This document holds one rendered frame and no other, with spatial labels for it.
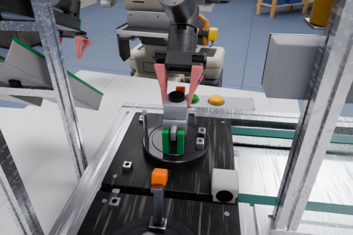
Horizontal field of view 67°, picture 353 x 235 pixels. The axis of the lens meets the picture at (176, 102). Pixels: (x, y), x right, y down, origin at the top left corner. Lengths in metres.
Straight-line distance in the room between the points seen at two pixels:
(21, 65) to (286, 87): 0.39
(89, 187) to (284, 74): 0.39
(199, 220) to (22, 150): 0.55
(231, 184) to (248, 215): 0.05
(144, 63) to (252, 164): 0.79
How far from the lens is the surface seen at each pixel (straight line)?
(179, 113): 0.49
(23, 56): 0.48
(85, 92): 0.62
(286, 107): 0.98
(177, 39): 0.51
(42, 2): 0.46
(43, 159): 0.78
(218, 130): 0.62
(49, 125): 0.91
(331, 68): 0.32
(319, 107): 0.34
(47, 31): 0.47
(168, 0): 0.47
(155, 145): 0.54
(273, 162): 0.65
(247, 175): 0.60
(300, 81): 0.35
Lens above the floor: 1.33
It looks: 31 degrees down
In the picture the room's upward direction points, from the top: straight up
